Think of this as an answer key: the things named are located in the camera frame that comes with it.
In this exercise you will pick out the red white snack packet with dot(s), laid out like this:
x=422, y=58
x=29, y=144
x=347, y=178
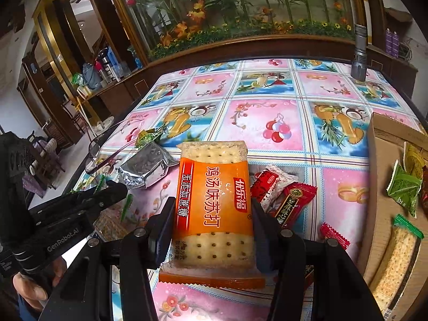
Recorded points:
x=272, y=180

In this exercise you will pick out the silver black thermos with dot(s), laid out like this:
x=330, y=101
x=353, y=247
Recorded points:
x=106, y=68

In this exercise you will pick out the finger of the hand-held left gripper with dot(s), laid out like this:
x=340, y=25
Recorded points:
x=100, y=195

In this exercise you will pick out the wooden chair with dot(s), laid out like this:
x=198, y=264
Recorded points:
x=46, y=164

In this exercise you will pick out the purple frame eyeglasses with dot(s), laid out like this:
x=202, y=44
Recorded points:
x=100, y=153

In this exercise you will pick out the green-edged long cracker packet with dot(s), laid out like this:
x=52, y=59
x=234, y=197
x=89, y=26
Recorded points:
x=398, y=260

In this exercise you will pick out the wooden sideboard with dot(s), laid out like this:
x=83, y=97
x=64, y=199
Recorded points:
x=117, y=90

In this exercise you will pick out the glass tank with artificial plants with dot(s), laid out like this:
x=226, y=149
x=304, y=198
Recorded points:
x=240, y=10

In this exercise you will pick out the silver foil snack packet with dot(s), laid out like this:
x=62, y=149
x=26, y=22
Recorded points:
x=147, y=167

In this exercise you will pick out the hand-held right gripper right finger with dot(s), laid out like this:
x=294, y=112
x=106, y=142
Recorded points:
x=264, y=237

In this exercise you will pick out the person's left hand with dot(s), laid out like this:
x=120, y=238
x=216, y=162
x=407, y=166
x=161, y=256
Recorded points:
x=33, y=287

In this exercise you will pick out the blue carton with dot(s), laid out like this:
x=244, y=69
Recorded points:
x=112, y=62

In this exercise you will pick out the clear cracker packet green stripe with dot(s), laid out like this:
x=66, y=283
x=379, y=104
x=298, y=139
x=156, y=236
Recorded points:
x=108, y=224

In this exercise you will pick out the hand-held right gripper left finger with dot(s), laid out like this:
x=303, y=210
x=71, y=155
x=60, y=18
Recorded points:
x=161, y=234

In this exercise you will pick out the cardboard box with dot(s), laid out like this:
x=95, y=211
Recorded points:
x=378, y=187

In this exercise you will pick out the dark red snack packet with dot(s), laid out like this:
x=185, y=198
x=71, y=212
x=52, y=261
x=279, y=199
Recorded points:
x=296, y=204

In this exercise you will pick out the blue grey bag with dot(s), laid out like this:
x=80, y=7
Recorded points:
x=91, y=75

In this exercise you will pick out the tall wooden glass cabinet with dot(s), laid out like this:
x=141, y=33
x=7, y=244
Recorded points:
x=50, y=33

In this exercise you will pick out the grey metal flashlight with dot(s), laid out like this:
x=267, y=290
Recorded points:
x=359, y=53

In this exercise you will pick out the blue spray bottle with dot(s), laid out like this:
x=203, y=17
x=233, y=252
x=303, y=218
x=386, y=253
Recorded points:
x=134, y=60

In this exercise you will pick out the small red snack packet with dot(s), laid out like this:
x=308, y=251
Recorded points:
x=334, y=235

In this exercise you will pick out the orange cracker packet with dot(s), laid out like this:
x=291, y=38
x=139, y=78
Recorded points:
x=210, y=200

